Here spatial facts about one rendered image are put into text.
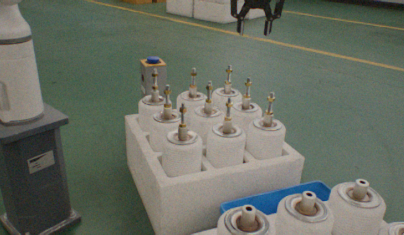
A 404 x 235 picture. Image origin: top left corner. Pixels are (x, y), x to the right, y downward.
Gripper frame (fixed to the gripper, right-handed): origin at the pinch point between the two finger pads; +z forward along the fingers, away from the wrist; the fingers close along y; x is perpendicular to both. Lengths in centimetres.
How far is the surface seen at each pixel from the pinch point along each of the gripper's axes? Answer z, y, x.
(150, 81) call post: 20.9, -27.0, 19.4
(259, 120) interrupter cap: 21.8, 1.3, -9.7
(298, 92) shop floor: 47, 50, 74
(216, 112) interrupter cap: 21.7, -9.2, -4.3
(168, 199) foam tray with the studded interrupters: 33.1, -23.5, -26.2
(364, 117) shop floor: 47, 69, 43
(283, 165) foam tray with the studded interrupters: 30.2, 5.9, -18.6
